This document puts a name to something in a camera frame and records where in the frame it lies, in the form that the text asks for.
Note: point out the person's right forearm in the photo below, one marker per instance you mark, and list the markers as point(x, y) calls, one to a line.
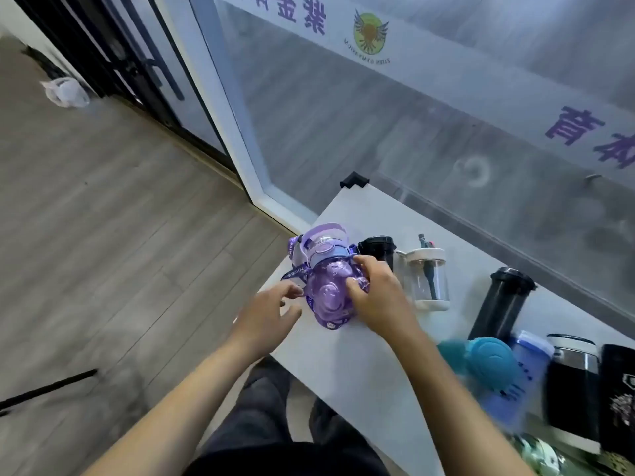
point(446, 411)

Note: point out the black tumbler with flip lid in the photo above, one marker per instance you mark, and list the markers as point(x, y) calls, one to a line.
point(501, 307)

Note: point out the person's dark trousers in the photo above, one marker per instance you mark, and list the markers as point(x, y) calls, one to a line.
point(263, 406)

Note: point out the blue translucent bottle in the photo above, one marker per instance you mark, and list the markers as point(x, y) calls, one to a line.
point(526, 376)

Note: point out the clear bottle white lid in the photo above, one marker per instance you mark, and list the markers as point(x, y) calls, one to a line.
point(426, 255)

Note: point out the person's left hand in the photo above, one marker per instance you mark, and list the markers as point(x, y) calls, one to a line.
point(265, 322)

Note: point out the green Xingzi bottle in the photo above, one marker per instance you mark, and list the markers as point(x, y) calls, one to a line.
point(541, 456)

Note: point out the frosted window banner strip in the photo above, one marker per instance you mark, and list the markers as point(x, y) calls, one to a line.
point(446, 69)

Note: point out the white table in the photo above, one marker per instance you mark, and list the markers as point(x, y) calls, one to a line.
point(357, 376)

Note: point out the white plastic bag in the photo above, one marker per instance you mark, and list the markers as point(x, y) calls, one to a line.
point(67, 92)

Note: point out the black table corner guard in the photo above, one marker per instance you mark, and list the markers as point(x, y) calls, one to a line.
point(354, 179)

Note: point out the person's right hand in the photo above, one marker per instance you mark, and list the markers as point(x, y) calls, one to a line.
point(382, 302)

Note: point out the teal lidded bottle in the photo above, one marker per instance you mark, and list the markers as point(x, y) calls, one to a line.
point(488, 361)

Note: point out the tall black printed thermos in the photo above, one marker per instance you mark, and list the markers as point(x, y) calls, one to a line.
point(620, 396)

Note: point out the person's black shirt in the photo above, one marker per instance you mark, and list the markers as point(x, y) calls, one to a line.
point(287, 463)

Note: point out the person's left forearm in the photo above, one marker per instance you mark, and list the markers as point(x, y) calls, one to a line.
point(188, 416)

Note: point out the purple cartoon kids bottle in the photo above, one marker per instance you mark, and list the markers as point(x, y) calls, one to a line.
point(327, 287)

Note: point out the thin black rod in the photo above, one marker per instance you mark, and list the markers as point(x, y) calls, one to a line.
point(44, 389)

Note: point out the black steel-banded thermos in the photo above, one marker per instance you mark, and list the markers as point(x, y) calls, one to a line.
point(573, 396)

